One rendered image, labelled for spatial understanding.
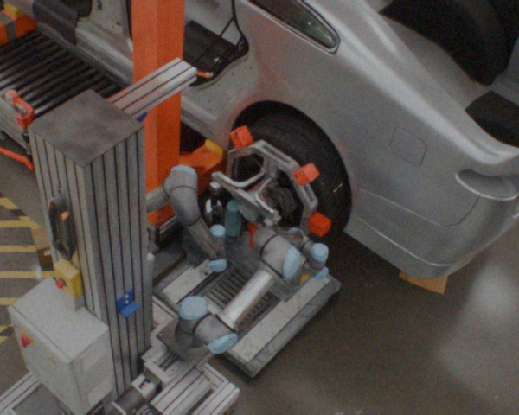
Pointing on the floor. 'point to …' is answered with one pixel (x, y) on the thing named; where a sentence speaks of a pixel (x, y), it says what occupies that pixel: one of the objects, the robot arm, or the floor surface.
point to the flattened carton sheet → (426, 282)
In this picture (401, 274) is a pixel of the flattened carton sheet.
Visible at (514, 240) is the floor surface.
